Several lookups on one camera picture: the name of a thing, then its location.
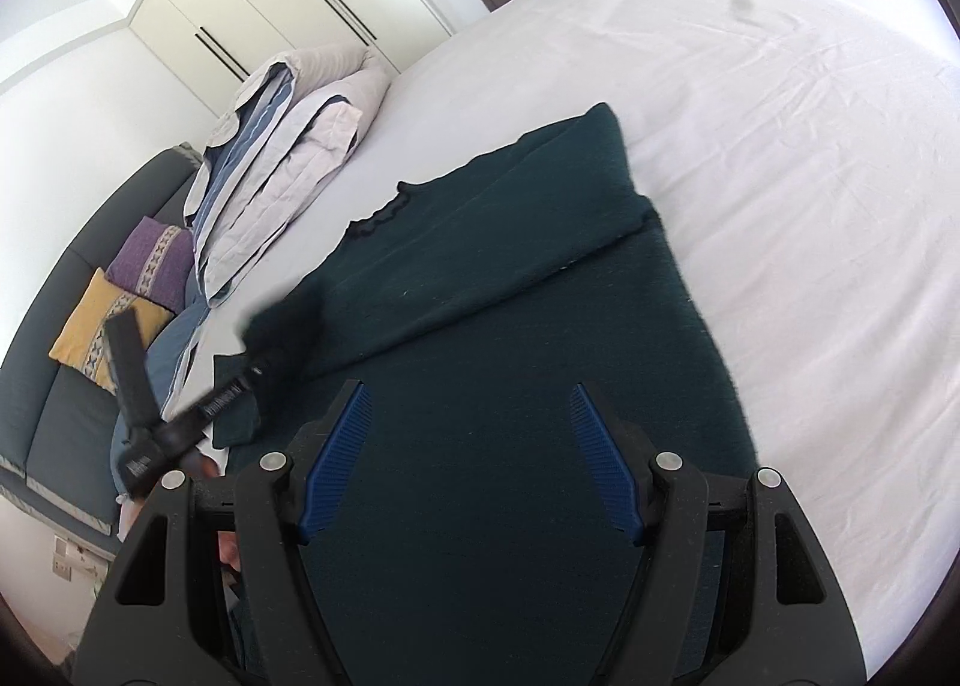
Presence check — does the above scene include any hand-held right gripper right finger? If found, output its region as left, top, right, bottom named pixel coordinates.
left=568, top=384, right=871, bottom=686

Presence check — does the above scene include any purple patterned cushion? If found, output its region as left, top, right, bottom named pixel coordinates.
left=106, top=216, right=197, bottom=316

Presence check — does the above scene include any folded grey and blue duvet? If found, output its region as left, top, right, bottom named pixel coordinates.
left=184, top=43, right=392, bottom=312

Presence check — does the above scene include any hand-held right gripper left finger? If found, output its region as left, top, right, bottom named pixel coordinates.
left=71, top=380, right=374, bottom=686

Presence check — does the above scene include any blue pillow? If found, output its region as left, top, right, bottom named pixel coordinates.
left=109, top=292, right=222, bottom=503

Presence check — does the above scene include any wall socket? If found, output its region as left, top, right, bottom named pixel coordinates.
left=51, top=534, right=115, bottom=583

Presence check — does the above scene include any dark green knit sweater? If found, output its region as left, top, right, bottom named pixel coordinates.
left=211, top=103, right=760, bottom=686

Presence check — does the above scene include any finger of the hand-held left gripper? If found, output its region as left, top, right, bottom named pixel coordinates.
left=241, top=311, right=323, bottom=398

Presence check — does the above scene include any grey sofa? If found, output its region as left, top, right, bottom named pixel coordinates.
left=0, top=145, right=203, bottom=537

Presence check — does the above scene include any yellow patterned cushion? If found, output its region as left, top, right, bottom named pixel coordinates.
left=49, top=267, right=175, bottom=395

